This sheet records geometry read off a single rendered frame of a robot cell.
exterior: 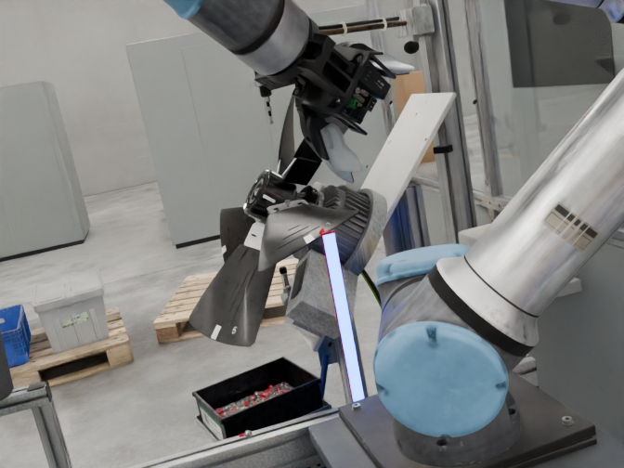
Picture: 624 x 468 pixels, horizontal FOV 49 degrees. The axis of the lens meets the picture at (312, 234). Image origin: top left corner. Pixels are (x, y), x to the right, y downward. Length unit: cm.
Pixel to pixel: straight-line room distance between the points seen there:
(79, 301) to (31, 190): 448
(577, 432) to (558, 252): 30
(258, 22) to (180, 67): 633
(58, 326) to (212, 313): 278
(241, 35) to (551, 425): 55
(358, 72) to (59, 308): 370
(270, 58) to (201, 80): 630
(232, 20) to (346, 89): 14
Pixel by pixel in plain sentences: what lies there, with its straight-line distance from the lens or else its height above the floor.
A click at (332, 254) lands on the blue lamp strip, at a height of 115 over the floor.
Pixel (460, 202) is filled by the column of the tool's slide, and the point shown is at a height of 101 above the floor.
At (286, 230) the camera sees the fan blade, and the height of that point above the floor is 117.
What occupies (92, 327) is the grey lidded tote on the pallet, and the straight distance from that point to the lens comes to 434.
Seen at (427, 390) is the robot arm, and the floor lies 118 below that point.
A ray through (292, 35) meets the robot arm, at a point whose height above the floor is 150.
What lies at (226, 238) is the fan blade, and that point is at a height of 107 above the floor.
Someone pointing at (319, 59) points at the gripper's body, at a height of 147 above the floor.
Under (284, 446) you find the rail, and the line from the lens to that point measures 128.
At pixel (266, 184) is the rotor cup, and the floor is 124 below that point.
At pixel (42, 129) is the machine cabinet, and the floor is 141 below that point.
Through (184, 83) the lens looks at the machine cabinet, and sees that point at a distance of 695.
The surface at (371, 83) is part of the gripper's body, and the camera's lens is 72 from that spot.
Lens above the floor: 146
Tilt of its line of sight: 13 degrees down
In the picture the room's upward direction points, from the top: 11 degrees counter-clockwise
